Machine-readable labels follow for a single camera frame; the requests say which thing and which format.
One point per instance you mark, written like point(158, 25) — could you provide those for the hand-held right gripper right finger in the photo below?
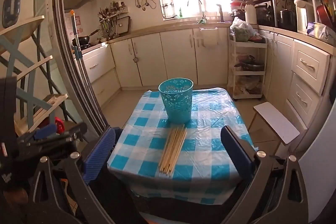
point(236, 145)

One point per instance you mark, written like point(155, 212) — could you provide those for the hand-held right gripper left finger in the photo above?
point(101, 150)

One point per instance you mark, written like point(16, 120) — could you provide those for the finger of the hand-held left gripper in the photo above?
point(44, 131)
point(76, 130)

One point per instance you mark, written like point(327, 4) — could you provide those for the bundle of wooden chopsticks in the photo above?
point(172, 153)

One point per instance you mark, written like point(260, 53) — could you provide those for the teal perforated plastic basket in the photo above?
point(176, 106)

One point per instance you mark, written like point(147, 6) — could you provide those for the red plastic item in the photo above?
point(59, 125)

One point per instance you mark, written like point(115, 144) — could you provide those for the blue checkered plastic tablecloth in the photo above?
point(204, 134)

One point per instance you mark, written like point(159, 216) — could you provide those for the white wooden stool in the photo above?
point(278, 121)

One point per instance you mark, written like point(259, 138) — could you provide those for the white drawer unit under stove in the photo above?
point(97, 69)

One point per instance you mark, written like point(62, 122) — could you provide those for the white rolling cart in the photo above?
point(248, 74)

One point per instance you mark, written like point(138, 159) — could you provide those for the dark pot with lid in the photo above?
point(249, 65)

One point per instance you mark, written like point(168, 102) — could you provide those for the white refrigerator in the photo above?
point(317, 174)

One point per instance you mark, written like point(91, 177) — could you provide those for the black wok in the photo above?
point(84, 40)

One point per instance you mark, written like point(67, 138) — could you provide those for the white panelled drawer cabinet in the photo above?
point(307, 69)

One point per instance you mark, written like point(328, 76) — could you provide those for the blue and white shelf stand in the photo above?
point(23, 26)

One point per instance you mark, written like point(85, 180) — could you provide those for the white base cabinet row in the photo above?
point(170, 56)

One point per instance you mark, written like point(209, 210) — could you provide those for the white bag on cabinet door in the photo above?
point(207, 37)

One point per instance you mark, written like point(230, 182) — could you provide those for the dark rectangular tray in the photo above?
point(123, 26)

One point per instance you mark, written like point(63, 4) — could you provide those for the plastic bag of vegetables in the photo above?
point(242, 29)

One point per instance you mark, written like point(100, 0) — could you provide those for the white thermos jug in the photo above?
point(250, 14)

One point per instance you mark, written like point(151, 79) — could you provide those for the dark slim tap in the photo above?
point(221, 14)

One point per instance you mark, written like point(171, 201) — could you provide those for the black microwave oven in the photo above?
point(265, 14)

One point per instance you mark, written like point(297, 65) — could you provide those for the chrome sink faucet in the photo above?
point(203, 14)

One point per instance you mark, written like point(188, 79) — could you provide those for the steel cooking pot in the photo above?
point(286, 18)

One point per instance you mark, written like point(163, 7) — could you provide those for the red cooker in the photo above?
point(237, 6)

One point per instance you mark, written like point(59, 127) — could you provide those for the blue and yellow packet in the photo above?
point(319, 31)

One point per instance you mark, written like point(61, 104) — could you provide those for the green dish soap bottle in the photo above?
point(180, 12)

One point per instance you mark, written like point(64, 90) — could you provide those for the white countertop appliance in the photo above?
point(302, 14)

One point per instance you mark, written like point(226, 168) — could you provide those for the red frying pan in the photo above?
point(324, 16)

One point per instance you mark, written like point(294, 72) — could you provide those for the metal sliding door frame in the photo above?
point(61, 29)

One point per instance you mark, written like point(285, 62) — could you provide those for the pink wall stickers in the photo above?
point(77, 23)

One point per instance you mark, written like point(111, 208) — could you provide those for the wall utensil rack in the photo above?
point(110, 19)

